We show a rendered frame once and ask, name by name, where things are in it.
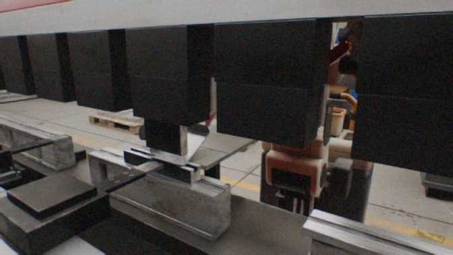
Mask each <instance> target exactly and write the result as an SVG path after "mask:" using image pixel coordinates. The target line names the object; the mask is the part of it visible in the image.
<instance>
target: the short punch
mask: <svg viewBox="0 0 453 255"><path fill-rule="evenodd" d="M144 131H145V141H146V147H148V148H150V155H152V156H155V157H159V158H162V159H166V160H169V161H173V162H176V163H181V164H184V165H185V155H187V154H188V143H187V127H185V126H182V125H174V124H170V123H164V122H160V121H153V120H149V119H144Z"/></svg>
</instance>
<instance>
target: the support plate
mask: <svg viewBox="0 0 453 255"><path fill-rule="evenodd" d="M208 128H209V130H210V134H209V135H208V136H207V138H206V139H205V140H204V142H203V144H202V145H201V147H199V148H198V149H197V150H196V152H195V153H194V154H193V156H192V157H191V158H190V159H189V160H188V161H189V162H192V163H196V164H199V165H201V169H203V170H205V171H207V170H209V169H210V168H212V167H214V166H215V165H217V164H218V163H219V162H221V161H224V160H225V159H227V158H229V157H231V156H232V155H234V154H236V153H237V152H239V151H240V150H243V149H245V148H247V147H248V146H250V145H252V144H253V143H255V142H257V140H254V139H250V138H242V137H238V136H232V135H228V134H221V133H217V132H216V125H212V124H210V126H209V127H208ZM202 147H204V148H202ZM207 148H210V149H213V150H212V151H210V149H207ZM215 150H219V151H223V152H218V151H215ZM225 152H228V153H225Z"/></svg>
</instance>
